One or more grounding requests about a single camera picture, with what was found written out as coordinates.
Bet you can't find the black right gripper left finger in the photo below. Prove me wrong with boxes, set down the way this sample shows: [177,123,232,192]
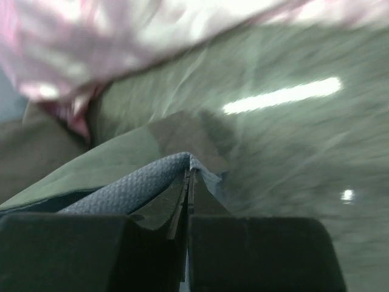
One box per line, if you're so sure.
[1,171,189,291]

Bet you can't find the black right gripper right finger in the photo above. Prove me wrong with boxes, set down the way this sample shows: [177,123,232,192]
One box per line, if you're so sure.
[188,170,346,291]

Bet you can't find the green beige patchwork pillowcase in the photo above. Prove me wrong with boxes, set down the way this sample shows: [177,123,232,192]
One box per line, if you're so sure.
[1,112,227,215]

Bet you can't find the pink rose satin pillow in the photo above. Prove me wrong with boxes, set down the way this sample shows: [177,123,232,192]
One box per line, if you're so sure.
[1,0,388,137]

